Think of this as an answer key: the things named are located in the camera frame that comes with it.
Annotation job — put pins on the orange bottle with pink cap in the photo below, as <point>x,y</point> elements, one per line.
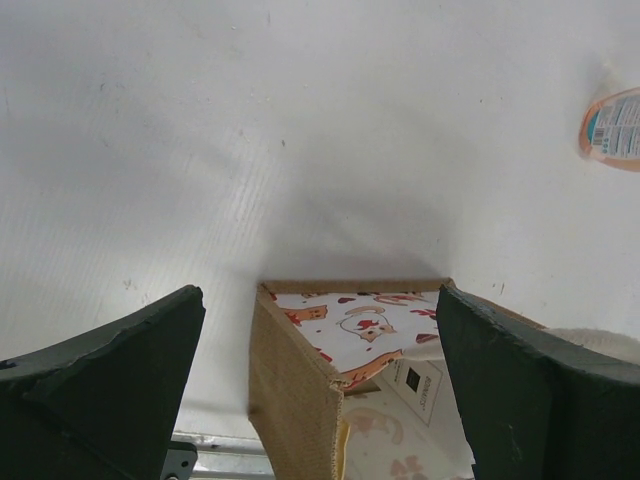
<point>609,131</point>

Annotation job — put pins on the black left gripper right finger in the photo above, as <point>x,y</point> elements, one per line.
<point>532,405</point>

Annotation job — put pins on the burlap cat print canvas bag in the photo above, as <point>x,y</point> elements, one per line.
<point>314,343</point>

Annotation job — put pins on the aluminium mounting rail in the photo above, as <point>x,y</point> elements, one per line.
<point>204,456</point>

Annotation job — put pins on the white frosted rectangular bottle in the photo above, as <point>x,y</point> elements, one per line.
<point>409,428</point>

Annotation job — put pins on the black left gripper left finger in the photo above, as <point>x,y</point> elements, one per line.
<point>103,404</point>

